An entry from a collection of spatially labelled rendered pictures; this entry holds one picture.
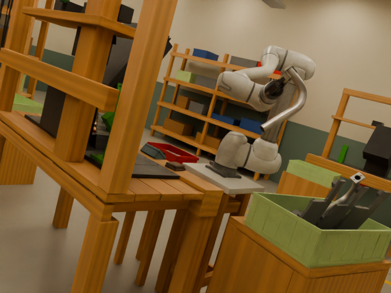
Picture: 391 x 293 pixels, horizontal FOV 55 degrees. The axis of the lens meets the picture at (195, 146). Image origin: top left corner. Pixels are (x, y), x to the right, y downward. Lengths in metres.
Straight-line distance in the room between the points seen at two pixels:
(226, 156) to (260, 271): 0.79
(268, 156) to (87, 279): 1.26
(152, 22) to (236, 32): 7.24
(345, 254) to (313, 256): 0.24
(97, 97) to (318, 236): 1.04
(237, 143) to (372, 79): 5.16
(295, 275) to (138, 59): 1.08
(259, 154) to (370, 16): 5.53
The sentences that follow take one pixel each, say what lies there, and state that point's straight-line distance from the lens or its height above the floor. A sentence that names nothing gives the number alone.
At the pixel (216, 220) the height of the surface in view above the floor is 0.65.
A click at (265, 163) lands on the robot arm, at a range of 2.32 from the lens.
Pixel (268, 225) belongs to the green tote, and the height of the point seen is 0.85.
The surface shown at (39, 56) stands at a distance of 5.07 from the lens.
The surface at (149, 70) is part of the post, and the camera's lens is 1.44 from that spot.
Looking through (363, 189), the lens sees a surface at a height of 1.13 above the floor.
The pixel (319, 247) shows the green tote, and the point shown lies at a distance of 1.65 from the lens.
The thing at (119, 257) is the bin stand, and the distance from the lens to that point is 2.84.
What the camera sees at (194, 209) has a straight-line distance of 1.91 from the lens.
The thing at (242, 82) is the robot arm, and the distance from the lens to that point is 1.75.
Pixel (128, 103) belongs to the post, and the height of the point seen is 1.24.
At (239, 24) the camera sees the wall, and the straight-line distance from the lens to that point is 8.65.
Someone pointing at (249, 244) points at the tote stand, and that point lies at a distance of 1.85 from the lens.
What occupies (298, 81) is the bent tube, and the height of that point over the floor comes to 1.49.
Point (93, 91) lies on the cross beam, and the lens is 1.56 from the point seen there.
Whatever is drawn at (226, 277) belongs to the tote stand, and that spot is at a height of 0.50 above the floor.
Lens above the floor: 1.36
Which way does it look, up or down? 9 degrees down
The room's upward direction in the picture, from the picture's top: 16 degrees clockwise
